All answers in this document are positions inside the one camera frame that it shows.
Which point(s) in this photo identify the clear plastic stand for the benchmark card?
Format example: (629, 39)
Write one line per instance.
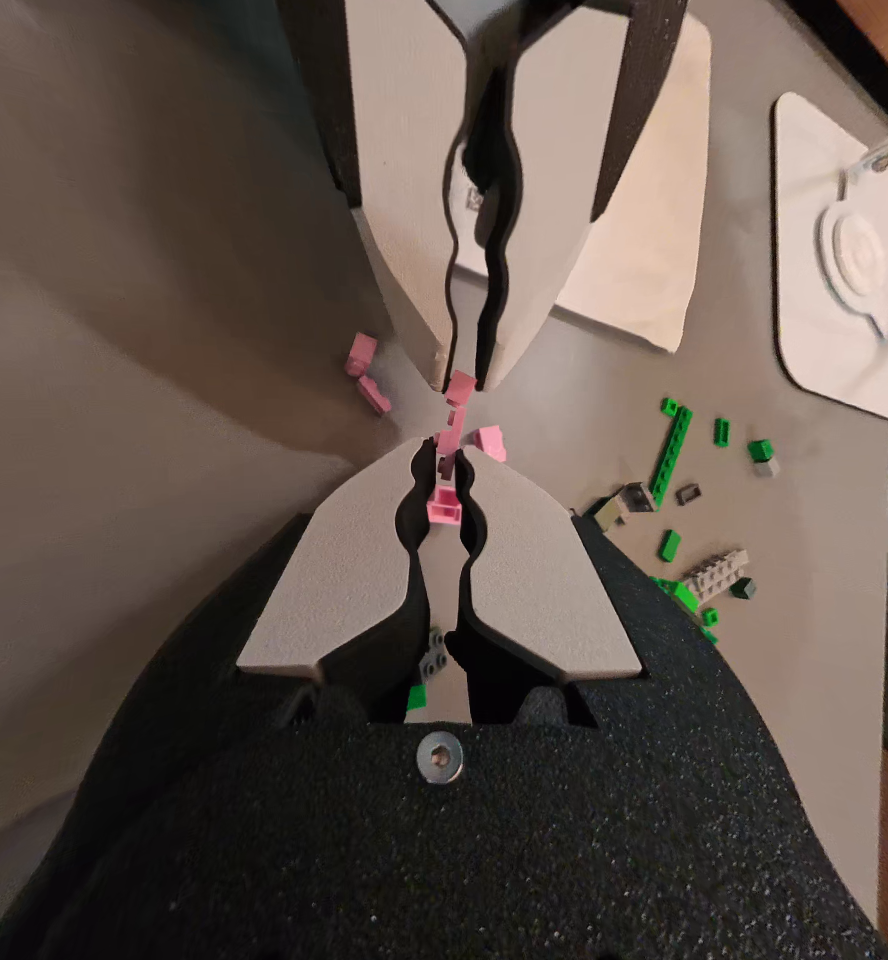
(864, 247)

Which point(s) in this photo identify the white square pad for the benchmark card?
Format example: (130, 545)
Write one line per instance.
(811, 300)

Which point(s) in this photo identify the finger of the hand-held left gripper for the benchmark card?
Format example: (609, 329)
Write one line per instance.
(556, 165)
(406, 187)

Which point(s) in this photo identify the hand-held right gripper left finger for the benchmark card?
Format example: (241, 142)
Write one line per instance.
(339, 570)

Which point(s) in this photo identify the grey desk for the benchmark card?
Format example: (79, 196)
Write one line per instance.
(601, 442)

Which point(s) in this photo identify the white paper sheet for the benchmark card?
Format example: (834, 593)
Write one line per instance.
(639, 225)

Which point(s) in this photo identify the grey angled brick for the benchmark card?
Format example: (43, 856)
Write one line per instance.
(637, 497)

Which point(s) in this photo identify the small grey studded brick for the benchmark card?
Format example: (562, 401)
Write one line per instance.
(434, 652)

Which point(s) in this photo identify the green two-stud plate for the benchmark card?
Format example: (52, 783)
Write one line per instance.
(669, 545)

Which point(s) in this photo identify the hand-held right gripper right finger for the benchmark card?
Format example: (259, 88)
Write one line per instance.
(549, 585)

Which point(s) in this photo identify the pink notched brick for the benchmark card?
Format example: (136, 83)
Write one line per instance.
(444, 508)

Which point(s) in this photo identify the long green studded plate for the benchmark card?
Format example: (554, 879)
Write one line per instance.
(673, 457)

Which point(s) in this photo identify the long grey studded plate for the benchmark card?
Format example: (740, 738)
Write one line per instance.
(716, 576)

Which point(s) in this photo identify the dark grey frame brick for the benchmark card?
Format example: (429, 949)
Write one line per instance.
(688, 493)

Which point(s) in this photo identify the pink brick assembly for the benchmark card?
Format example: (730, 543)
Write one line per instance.
(459, 390)

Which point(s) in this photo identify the green cube brick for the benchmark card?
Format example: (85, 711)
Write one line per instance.
(760, 450)

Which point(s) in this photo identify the dark sloped brick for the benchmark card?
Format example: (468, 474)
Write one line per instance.
(742, 588)

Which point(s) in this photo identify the small green brick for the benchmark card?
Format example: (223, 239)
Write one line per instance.
(680, 594)

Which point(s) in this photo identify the light grey cube brick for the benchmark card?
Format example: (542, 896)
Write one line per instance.
(766, 467)

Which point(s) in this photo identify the pile of green bricks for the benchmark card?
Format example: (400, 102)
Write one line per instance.
(709, 626)

